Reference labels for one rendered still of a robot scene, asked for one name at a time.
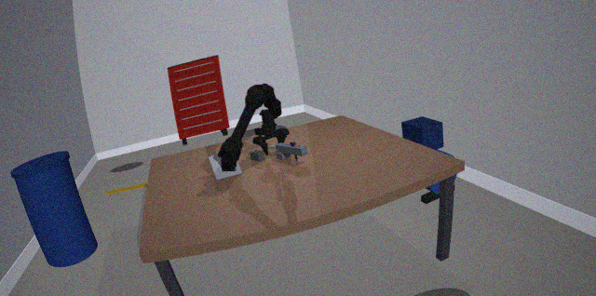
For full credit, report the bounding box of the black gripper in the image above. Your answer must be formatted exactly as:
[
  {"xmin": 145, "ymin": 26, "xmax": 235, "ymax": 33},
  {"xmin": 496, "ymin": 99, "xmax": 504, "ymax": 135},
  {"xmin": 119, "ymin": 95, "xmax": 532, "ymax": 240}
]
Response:
[{"xmin": 253, "ymin": 121, "xmax": 290, "ymax": 156}]

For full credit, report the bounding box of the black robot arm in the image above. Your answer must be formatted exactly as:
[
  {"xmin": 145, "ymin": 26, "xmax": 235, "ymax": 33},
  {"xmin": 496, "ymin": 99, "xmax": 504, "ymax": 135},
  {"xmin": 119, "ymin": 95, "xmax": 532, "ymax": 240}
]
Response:
[{"xmin": 217, "ymin": 84, "xmax": 282, "ymax": 171}]

